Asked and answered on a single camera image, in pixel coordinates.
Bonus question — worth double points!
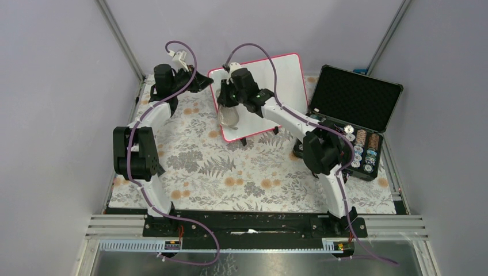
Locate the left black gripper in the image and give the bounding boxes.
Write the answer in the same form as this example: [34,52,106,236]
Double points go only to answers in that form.
[171,65,214,95]

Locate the grey wiping cloth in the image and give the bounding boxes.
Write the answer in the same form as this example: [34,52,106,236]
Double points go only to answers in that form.
[217,105,239,130]

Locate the pink framed whiteboard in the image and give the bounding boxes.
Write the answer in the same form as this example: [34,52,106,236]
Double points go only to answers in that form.
[221,53,308,142]

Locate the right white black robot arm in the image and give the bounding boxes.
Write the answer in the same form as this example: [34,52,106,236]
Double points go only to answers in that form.
[217,64,353,237]

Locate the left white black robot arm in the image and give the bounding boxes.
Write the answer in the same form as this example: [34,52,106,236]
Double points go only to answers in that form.
[113,64,213,236]

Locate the floral tablecloth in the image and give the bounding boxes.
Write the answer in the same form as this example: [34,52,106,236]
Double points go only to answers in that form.
[108,74,397,214]

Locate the black poker chip case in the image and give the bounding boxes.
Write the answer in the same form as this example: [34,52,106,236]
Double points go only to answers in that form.
[307,65,403,181]

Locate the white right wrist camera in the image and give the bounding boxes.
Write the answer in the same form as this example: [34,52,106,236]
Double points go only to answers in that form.
[227,62,242,74]

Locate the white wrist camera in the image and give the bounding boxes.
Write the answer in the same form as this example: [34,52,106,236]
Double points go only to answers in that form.
[227,62,242,74]
[169,49,189,72]

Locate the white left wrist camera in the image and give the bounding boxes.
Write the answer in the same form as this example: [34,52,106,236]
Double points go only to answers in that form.
[169,49,189,72]

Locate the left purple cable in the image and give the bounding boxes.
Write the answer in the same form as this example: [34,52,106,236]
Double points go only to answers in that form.
[125,40,221,266]

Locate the purple cable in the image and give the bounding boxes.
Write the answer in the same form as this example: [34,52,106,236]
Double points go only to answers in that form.
[223,43,399,266]
[125,40,221,266]

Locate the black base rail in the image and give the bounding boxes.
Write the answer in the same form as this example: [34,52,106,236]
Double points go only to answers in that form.
[143,210,368,250]

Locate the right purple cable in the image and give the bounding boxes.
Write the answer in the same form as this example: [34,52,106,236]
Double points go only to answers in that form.
[223,43,399,266]

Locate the aluminium frame front rails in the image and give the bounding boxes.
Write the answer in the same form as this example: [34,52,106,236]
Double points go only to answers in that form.
[86,211,428,254]

